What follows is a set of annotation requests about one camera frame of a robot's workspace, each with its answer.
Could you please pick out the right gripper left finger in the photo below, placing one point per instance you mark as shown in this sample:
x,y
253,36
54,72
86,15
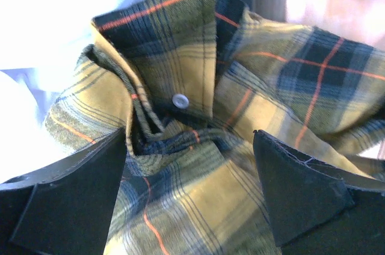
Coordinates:
x,y
65,207

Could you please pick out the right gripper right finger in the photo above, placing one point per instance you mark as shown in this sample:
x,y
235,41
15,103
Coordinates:
x,y
316,208

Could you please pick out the yellow plaid shirt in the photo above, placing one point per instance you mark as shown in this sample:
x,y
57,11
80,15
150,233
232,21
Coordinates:
x,y
190,81

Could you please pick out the white shirt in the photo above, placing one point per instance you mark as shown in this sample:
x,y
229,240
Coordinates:
x,y
40,43

